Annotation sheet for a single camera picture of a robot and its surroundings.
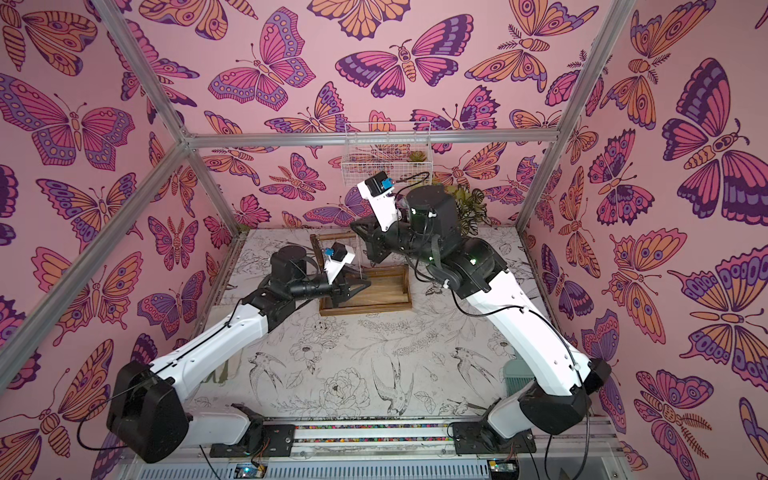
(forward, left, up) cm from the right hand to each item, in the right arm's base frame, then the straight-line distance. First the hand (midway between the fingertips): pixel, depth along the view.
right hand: (357, 219), depth 58 cm
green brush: (-13, -42, -47) cm, 65 cm away
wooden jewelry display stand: (+15, -5, -46) cm, 49 cm away
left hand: (0, -1, -20) cm, 20 cm away
